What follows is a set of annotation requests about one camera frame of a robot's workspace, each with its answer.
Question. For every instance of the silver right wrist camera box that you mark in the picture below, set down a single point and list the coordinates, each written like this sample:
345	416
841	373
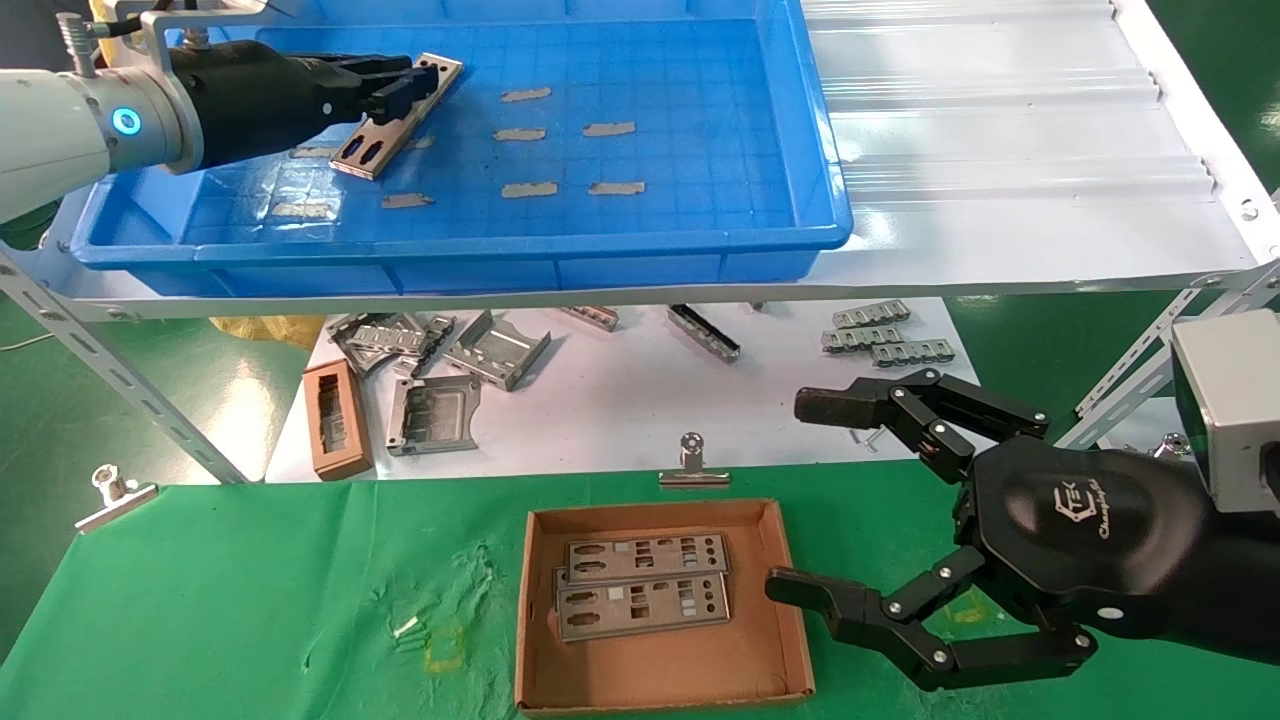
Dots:
1235	410

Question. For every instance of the brown cardboard box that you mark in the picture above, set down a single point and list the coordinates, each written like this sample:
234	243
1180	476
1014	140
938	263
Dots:
660	670

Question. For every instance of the grey metal shelf rack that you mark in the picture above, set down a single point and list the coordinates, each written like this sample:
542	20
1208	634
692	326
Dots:
1000	200

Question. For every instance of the white paper scrap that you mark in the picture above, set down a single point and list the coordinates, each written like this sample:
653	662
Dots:
407	630

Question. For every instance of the square metal bracket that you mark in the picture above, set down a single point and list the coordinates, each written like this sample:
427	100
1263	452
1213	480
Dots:
435	420

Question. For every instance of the slotted metal bracket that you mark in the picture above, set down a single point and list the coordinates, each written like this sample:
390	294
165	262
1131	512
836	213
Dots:
435	335
375	335

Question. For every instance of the angled metal bracket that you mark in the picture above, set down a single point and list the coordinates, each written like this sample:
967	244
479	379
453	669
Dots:
500	350

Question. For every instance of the small silver metal strip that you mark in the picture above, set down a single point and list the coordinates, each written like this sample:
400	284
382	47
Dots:
592	318

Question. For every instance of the dark metal strip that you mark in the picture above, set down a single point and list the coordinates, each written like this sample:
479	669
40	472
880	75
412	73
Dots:
705	335

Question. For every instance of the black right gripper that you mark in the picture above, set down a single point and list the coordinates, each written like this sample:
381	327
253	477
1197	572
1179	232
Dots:
1090	530

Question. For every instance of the green table cloth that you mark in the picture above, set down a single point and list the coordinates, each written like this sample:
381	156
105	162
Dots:
250	600

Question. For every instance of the blue plastic tray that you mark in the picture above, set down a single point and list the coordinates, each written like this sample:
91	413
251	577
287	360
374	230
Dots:
700	150

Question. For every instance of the brown cardboard frame block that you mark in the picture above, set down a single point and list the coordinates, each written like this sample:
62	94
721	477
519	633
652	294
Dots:
312	420

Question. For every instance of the grey tape strip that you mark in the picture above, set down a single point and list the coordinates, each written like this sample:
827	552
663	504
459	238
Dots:
312	152
303	210

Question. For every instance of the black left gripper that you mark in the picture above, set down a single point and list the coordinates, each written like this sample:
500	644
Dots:
260	100

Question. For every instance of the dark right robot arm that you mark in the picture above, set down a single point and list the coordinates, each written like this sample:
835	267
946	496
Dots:
1250	600

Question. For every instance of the yellow plastic bag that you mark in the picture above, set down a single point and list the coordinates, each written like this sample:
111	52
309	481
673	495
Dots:
270	328

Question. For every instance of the silver metal IO shield plate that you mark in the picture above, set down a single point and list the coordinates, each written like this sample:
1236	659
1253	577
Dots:
370	150
640	610
650	555

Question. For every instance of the notched metal comb piece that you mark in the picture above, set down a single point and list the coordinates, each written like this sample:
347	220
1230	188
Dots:
872	314
860	339
915	352

